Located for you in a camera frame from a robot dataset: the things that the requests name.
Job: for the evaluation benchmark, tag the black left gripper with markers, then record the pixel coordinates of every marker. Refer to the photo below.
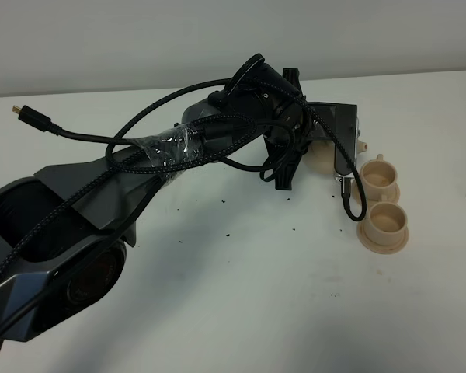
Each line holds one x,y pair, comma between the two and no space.
289,129

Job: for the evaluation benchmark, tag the beige teapot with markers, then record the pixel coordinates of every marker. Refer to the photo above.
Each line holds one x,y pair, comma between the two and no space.
320,158

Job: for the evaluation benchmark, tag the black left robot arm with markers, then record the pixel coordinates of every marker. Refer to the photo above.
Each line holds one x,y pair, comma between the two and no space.
64,231

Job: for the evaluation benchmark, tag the far beige cup saucer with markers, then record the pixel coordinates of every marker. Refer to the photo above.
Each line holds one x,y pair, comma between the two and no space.
391,196

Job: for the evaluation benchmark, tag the beige cup saucer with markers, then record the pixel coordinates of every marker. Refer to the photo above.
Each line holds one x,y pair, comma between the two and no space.
385,243
391,196

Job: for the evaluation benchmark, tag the far beige teacup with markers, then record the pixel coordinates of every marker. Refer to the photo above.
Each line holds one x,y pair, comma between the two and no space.
378,175

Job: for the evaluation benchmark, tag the beige teacup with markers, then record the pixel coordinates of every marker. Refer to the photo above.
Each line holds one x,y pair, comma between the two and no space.
387,217
378,175

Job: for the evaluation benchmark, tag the near beige cup saucer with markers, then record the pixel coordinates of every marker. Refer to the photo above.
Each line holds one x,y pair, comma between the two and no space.
385,243

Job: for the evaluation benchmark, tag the near beige teacup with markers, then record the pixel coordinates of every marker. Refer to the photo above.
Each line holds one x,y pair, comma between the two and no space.
387,217

